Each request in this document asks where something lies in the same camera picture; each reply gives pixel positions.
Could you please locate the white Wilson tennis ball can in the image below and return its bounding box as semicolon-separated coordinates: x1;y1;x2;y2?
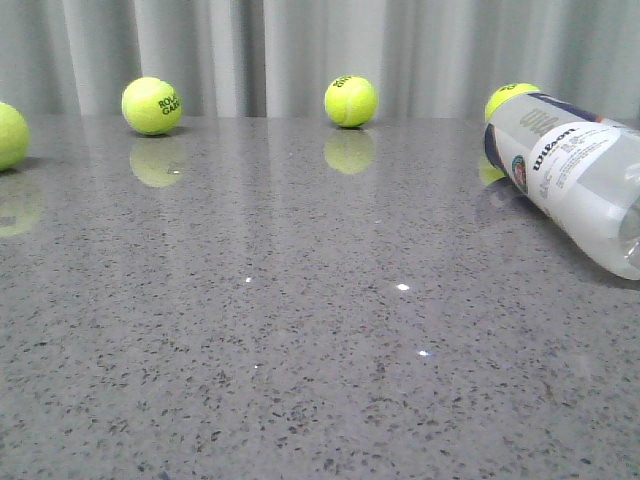
484;91;639;280

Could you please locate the centre tennis ball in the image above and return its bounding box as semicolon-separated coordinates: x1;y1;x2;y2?
324;75;378;128

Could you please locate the Roland Garros tennis ball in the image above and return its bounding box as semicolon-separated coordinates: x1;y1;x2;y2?
121;77;182;136

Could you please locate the right tennis ball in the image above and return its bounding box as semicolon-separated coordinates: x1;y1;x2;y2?
484;83;540;122

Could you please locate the far left tennis ball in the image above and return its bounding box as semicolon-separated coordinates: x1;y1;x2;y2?
0;102;30;171

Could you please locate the grey pleated curtain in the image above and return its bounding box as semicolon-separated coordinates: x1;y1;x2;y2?
1;1;639;119

